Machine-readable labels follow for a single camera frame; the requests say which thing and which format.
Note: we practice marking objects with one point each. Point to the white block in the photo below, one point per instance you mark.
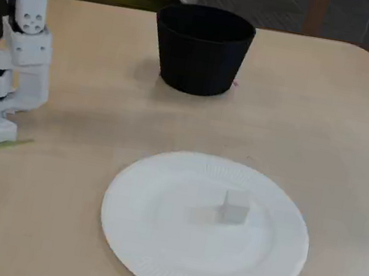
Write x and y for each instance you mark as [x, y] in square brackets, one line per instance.
[236, 212]

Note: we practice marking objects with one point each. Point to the black pot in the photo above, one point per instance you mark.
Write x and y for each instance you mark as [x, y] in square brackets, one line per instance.
[200, 55]

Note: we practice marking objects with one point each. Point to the white paper plate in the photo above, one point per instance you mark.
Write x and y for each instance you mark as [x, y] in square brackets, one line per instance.
[197, 271]

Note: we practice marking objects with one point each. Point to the brown wooden leg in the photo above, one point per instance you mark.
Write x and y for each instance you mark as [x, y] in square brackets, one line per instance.
[317, 11]

